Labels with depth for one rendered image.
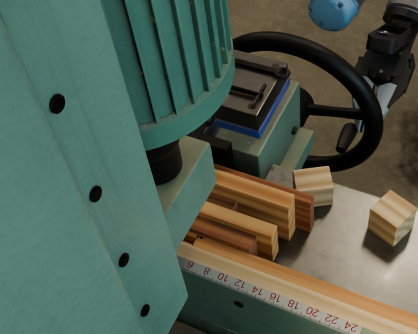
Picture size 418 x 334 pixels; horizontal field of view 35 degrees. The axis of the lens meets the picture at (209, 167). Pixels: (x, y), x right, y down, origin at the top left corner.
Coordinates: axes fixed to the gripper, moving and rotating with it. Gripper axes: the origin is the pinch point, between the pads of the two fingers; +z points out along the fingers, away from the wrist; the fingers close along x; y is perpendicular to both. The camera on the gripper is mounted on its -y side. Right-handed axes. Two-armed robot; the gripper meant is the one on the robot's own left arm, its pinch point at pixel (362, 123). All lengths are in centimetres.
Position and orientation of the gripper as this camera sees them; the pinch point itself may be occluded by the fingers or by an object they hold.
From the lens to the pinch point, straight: 112.0
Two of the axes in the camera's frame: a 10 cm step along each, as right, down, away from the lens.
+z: -3.6, 9.3, -0.6
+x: -8.7, -3.1, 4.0
